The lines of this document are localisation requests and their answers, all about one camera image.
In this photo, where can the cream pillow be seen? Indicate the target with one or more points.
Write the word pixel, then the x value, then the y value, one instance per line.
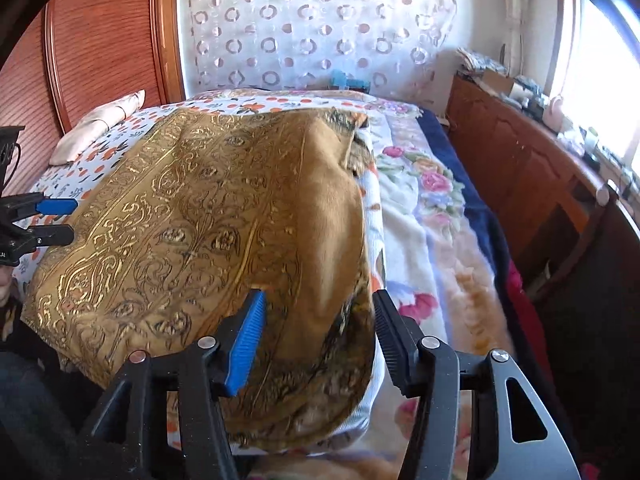
pixel 95 125

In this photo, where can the floral blanket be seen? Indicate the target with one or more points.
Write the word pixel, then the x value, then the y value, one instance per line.
pixel 425 185

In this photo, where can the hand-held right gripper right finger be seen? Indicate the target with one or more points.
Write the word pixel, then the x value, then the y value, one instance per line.
pixel 390 340

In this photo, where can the person's left hand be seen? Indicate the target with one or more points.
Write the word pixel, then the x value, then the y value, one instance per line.
pixel 4 285

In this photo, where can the gold patterned garment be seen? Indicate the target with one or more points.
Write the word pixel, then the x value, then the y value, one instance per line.
pixel 175 220

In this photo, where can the blue box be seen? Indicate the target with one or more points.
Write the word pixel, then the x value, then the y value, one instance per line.
pixel 347 82

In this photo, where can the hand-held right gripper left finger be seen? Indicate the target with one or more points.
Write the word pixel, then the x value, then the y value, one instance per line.
pixel 247 345

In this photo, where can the clutter of small items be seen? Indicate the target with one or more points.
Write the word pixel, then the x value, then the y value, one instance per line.
pixel 575 130

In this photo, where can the orange dotted white sheet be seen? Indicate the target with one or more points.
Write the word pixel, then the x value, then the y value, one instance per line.
pixel 125 130

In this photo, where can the blue patterned cloth stack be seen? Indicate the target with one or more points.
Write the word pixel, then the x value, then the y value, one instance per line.
pixel 480 62

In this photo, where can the person's dark clothing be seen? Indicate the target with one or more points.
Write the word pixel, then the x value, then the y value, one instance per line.
pixel 30 410

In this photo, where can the wooden cabinet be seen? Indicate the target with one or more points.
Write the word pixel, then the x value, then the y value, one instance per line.
pixel 515 145

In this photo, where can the wooden headboard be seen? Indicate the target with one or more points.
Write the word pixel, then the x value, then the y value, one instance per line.
pixel 100 50

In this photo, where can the cardboard box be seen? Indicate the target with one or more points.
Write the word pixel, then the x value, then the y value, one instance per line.
pixel 495 82

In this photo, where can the white lace curtain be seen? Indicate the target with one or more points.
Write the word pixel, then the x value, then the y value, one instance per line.
pixel 300 25

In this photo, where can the red cloth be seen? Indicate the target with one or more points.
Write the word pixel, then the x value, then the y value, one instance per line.
pixel 520 290

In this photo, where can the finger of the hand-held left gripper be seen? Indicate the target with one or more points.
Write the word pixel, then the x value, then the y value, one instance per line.
pixel 57 206
pixel 45 235

